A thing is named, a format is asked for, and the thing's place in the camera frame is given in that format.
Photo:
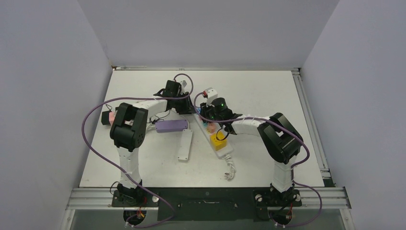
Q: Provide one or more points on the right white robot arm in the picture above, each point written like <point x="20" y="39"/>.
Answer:
<point x="281" y="140"/>

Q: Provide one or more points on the pink cube socket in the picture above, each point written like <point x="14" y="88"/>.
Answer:
<point x="111" y="117"/>

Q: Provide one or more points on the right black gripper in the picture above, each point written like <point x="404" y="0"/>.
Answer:
<point x="205" y="110"/>

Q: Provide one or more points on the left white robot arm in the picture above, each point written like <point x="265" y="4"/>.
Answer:
<point x="128" y="132"/>

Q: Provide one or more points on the white multi-socket power strip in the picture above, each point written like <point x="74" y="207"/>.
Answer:
<point x="202" y="125"/>

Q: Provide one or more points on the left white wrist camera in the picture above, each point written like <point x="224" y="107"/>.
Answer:
<point x="183" y="85"/>

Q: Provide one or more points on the purple power strip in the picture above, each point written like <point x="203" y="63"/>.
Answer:
<point x="171" y="125"/>

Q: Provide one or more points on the white flat power strip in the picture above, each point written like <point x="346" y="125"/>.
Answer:
<point x="185" y="145"/>

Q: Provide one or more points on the yellow cube plug adapter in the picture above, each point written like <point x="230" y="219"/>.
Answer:
<point x="218" y="140"/>

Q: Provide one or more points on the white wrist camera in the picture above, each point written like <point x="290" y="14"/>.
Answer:
<point x="183" y="85"/>
<point x="210" y="94"/>

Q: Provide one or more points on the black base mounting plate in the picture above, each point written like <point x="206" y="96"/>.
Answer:
<point x="210" y="204"/>

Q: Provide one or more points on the pink plug adapter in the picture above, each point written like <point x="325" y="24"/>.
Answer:
<point x="211" y="128"/>

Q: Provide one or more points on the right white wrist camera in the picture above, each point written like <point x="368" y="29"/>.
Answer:
<point x="210" y="94"/>

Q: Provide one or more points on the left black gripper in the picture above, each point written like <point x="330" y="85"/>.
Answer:
<point x="187" y="109"/>

